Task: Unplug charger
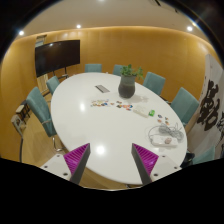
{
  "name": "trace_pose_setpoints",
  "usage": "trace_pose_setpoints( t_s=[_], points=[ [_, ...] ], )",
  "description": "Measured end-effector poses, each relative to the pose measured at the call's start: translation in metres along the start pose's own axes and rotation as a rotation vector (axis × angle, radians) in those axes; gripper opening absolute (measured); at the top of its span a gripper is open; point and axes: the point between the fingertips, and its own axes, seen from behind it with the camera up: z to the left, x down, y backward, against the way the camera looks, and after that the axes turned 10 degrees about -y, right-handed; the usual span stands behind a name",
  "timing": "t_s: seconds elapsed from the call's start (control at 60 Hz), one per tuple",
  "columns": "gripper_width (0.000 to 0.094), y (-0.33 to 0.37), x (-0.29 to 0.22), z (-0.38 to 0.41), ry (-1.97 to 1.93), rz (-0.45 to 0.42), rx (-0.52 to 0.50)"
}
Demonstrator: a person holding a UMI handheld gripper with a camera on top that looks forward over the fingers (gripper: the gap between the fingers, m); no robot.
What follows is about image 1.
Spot right colourful small items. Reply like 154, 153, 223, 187
157, 114, 170, 125

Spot teal chair far right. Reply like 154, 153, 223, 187
143, 72, 166, 95

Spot white oval conference table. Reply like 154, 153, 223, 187
51, 73, 187, 185

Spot white calligraphy banner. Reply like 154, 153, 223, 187
188, 54, 224, 156

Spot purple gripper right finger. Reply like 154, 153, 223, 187
131, 143, 159, 185

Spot teal chair near right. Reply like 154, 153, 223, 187
180, 146, 215, 168

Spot black wall television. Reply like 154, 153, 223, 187
35, 40, 80, 77

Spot white power strip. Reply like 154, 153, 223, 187
152, 136, 178, 147

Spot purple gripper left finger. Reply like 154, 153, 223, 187
64, 143, 90, 184

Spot teal chair far middle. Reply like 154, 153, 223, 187
113, 64, 123, 76

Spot teal chair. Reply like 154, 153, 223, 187
26, 87, 64, 152
113, 64, 123, 76
180, 146, 215, 168
170, 87, 199, 126
85, 64, 102, 73
143, 72, 166, 95
46, 76, 60, 94

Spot teal chair front left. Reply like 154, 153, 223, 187
26, 87, 64, 152

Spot middle colourful small items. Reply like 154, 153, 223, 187
110, 101, 133, 111

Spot white box on table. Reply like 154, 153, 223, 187
133, 106, 149, 118

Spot teal chair far left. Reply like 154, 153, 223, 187
85, 64, 102, 73

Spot grey pot with green plant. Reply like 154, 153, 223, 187
118, 64, 143, 99

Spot grey table cable hatch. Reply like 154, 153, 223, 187
95, 85, 110, 93

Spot teal chair left rear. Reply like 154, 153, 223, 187
46, 76, 60, 94

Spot small green object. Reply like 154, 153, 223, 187
149, 110, 155, 116

